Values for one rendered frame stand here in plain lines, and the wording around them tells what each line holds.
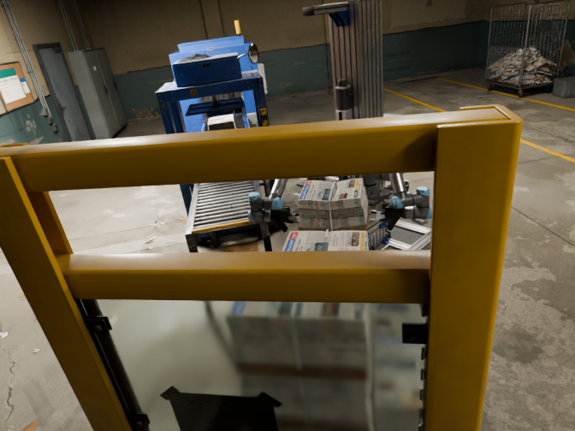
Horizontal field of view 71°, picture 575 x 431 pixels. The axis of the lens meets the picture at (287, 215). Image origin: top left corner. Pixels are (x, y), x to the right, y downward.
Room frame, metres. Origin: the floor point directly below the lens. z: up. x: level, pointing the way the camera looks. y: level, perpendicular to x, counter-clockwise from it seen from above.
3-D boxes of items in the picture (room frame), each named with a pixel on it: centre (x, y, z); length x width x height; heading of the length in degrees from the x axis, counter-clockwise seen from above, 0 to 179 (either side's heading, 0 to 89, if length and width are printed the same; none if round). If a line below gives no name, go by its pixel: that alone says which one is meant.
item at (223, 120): (4.61, 0.60, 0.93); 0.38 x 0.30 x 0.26; 5
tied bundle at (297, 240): (1.53, -0.14, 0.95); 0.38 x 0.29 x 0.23; 75
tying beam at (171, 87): (4.04, 0.55, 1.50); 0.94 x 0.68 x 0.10; 95
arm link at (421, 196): (2.07, -0.77, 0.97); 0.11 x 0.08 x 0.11; 99
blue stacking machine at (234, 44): (6.75, 0.74, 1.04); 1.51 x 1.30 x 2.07; 5
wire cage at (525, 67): (8.58, -5.24, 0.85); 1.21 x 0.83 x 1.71; 5
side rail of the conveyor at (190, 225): (3.01, 0.72, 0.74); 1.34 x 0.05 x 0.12; 5
